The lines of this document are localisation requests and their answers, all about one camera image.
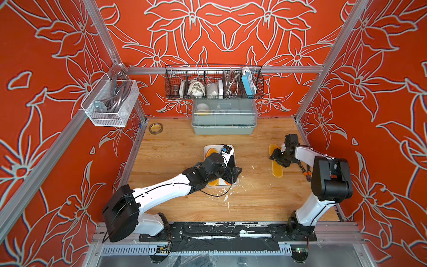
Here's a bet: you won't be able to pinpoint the orange handled pliers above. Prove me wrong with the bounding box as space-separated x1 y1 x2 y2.
299 164 312 182

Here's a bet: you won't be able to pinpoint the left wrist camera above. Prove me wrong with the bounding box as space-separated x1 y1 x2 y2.
220 145 235 166

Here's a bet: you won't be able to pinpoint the yellow insole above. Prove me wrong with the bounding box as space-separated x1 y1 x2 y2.
206 148 219 187
269 144 284 178

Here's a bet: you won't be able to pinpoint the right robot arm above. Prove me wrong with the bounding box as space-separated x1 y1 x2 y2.
269 134 353 233

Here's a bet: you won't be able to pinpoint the white cloth in basket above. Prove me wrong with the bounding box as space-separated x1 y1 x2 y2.
187 79 206 96

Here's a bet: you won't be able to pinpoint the tape roll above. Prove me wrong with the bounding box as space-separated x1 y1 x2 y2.
149 122 163 135

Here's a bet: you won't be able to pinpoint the clear plastic wall basket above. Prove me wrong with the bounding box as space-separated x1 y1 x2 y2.
81 74 139 127

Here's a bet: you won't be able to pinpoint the white storage tray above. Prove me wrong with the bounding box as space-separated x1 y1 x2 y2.
203 145 239 188

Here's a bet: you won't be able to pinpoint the grey lidded storage bin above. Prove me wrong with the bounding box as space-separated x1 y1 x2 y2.
191 99 258 135

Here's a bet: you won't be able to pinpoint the black wire wall basket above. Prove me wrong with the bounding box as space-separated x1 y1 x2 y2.
165 64 265 100

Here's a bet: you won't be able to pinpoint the blue box in basket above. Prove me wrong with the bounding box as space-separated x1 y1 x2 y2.
241 67 256 97

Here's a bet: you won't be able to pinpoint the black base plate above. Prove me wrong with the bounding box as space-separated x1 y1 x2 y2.
139 221 318 242

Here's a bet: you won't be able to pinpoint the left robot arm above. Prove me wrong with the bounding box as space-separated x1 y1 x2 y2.
102 152 242 243

